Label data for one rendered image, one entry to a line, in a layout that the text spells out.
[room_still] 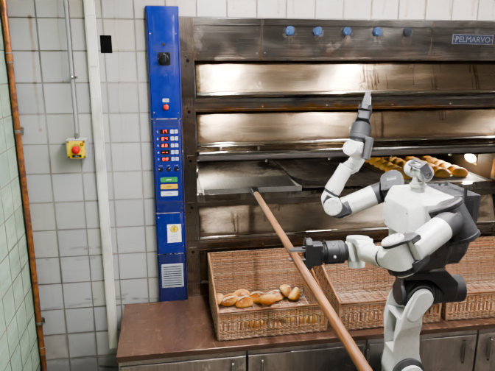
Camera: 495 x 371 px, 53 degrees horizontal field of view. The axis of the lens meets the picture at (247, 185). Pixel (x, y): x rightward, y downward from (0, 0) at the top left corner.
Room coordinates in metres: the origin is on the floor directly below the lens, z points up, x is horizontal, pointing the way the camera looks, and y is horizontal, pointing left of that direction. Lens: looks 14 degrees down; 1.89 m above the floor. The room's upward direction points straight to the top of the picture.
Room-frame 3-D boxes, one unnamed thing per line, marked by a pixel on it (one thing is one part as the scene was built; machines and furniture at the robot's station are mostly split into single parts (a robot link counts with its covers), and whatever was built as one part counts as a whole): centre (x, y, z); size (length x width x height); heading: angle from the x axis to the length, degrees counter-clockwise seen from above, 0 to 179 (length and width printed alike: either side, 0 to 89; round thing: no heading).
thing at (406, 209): (1.91, -0.72, 1.26); 0.34 x 0.30 x 0.36; 13
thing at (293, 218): (2.78, -0.61, 1.02); 1.79 x 0.11 x 0.19; 99
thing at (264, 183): (2.86, -0.01, 1.20); 0.55 x 0.36 x 0.03; 99
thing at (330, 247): (1.77, -0.27, 1.19); 0.12 x 0.10 x 0.13; 99
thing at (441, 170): (3.31, -1.12, 1.21); 0.61 x 0.48 x 0.06; 9
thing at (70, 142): (2.50, 0.86, 1.46); 0.10 x 0.07 x 0.10; 99
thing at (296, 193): (2.81, -0.61, 1.16); 1.80 x 0.06 x 0.04; 99
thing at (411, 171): (1.90, -0.66, 1.46); 0.10 x 0.07 x 0.09; 13
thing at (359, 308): (2.52, -0.68, 0.72); 0.56 x 0.49 x 0.28; 100
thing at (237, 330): (2.43, -0.09, 0.72); 0.56 x 0.49 x 0.28; 100
